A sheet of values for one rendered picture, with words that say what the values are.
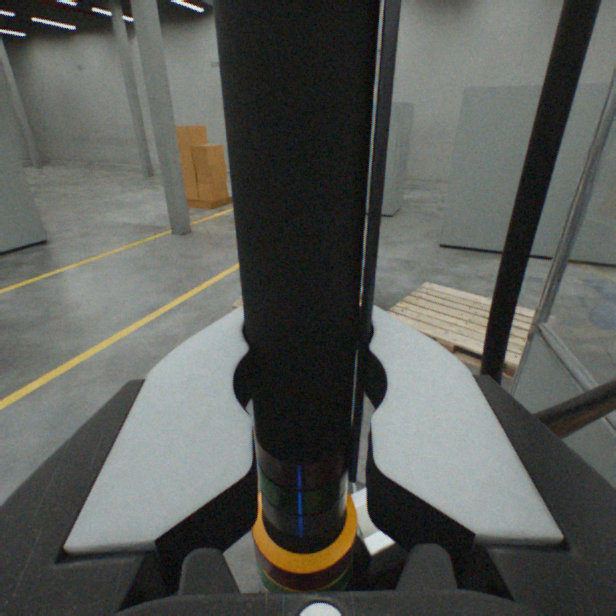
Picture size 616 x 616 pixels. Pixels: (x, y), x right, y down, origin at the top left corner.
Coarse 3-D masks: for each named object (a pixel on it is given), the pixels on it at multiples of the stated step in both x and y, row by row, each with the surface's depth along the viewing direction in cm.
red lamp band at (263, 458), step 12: (348, 444) 12; (264, 456) 12; (336, 456) 11; (348, 456) 12; (264, 468) 12; (276, 468) 11; (288, 468) 11; (300, 468) 11; (312, 468) 11; (324, 468) 11; (336, 468) 12; (276, 480) 12; (288, 480) 12; (300, 480) 11; (312, 480) 11; (324, 480) 12
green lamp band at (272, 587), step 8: (256, 560) 15; (352, 560) 15; (352, 568) 15; (264, 576) 14; (344, 576) 14; (264, 584) 15; (272, 584) 14; (336, 584) 14; (344, 584) 15; (272, 592) 14; (280, 592) 14
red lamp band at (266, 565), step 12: (348, 552) 14; (264, 564) 14; (336, 564) 13; (348, 564) 14; (276, 576) 14; (288, 576) 13; (300, 576) 13; (312, 576) 13; (324, 576) 13; (336, 576) 14; (300, 588) 13; (312, 588) 14
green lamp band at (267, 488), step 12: (348, 468) 13; (264, 480) 12; (336, 480) 12; (264, 492) 13; (276, 492) 12; (288, 492) 12; (300, 492) 12; (312, 492) 12; (324, 492) 12; (336, 492) 12; (276, 504) 12; (288, 504) 12; (300, 504) 12; (312, 504) 12; (324, 504) 12
